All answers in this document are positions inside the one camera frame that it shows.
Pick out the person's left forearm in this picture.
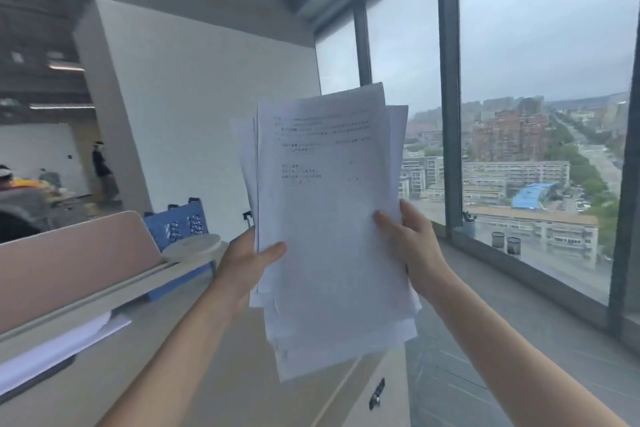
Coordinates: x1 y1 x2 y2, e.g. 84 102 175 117
97 286 251 427

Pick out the white paper sheet bundle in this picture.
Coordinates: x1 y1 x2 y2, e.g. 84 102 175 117
0 311 133 396

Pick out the person's right hand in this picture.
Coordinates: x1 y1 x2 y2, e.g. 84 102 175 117
373 199 451 302

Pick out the person's right forearm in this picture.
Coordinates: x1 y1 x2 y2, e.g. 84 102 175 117
425 271 629 427

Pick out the stack of white printed papers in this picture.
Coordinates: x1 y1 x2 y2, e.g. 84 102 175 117
229 82 423 382

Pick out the person's left hand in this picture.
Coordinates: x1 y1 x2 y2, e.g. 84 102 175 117
215 226 287 312

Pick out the blue perforated metal panel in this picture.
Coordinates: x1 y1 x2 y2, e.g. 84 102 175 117
143 197 216 302

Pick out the grey wooden desk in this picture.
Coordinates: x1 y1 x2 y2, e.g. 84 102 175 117
0 261 407 427

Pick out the pink desk divider screen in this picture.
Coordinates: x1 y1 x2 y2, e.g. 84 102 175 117
0 211 163 335

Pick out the light wooden drawer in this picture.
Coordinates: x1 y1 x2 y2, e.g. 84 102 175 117
322 344 407 427

